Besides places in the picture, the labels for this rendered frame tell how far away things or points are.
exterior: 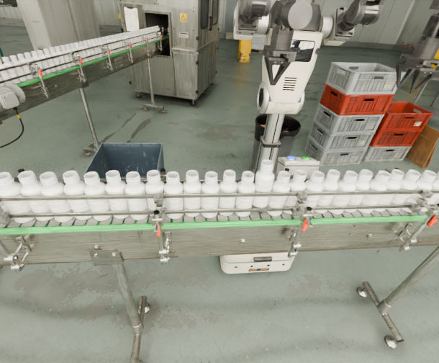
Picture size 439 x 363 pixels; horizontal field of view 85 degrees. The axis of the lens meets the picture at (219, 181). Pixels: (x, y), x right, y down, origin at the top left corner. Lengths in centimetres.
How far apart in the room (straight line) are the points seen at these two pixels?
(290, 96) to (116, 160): 97
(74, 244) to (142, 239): 22
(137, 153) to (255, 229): 81
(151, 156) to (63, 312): 111
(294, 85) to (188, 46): 313
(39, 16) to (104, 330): 584
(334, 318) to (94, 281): 161
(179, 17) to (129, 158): 314
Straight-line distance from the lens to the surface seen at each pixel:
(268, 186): 78
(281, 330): 178
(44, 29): 658
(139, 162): 142
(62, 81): 261
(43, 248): 100
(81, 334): 183
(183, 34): 429
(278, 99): 130
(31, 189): 87
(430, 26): 100
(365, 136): 336
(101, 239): 90
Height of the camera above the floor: 160
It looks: 38 degrees down
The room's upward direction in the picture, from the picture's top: 5 degrees clockwise
